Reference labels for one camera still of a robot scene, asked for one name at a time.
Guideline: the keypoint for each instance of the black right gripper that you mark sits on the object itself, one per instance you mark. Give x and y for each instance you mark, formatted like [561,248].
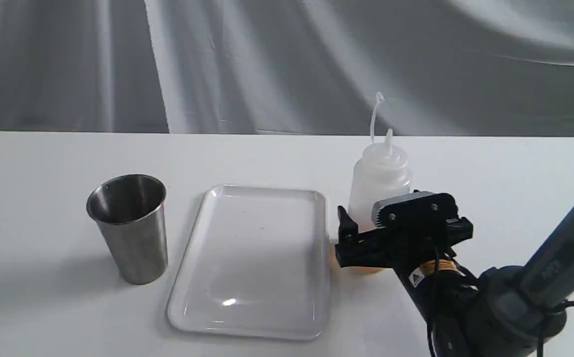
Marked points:
[424,250]

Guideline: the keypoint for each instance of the translucent squeeze bottle amber liquid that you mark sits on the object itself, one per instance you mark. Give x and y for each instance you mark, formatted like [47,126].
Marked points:
[381,172]

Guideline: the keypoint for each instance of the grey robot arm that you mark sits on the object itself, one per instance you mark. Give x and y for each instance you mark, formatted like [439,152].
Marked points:
[510,311]

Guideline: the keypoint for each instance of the stainless steel cup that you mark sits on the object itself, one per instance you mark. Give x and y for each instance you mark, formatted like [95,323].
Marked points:
[130,214]

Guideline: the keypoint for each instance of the white plastic tray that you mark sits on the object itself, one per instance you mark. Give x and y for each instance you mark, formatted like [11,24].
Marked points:
[255,265]

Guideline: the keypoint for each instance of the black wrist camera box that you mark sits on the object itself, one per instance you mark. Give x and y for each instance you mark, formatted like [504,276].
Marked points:
[413,209]

